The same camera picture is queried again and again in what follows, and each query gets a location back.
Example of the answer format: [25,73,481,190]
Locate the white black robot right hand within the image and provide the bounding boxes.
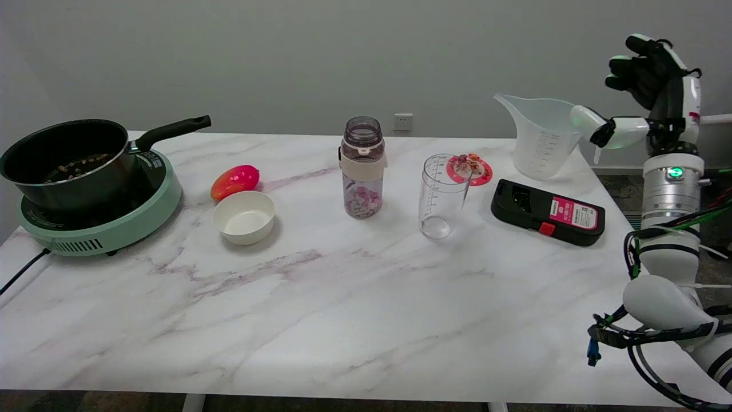
[570,34,703,156]

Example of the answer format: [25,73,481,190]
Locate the small clear measuring cup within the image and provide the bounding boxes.
[418,153,473,240]

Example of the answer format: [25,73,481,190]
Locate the clear bottle with beige sleeve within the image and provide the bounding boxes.
[339,116,387,220]

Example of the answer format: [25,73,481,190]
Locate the large translucent measuring jug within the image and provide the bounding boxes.
[494,93,601,181]

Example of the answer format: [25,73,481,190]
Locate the black device with pink label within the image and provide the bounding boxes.
[491,179,606,247]

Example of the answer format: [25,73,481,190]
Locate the pink round coaster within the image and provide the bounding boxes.
[446,153,494,187]

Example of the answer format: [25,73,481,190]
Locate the red orange mango fruit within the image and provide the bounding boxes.
[210,165,260,202]

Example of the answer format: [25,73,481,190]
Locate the white bowl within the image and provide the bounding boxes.
[213,191,276,246]

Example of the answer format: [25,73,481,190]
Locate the green induction cooker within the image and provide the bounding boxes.
[16,148,183,256]

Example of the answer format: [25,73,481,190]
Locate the green black wire bundle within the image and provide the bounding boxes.
[587,197,732,367]

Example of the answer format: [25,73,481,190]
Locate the thick black cable loop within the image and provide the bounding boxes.
[628,343,732,411]

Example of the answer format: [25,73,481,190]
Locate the black saucepan with handle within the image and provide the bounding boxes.
[0,115,212,213]

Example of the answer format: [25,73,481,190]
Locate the black power cord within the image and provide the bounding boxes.
[0,248,51,296]

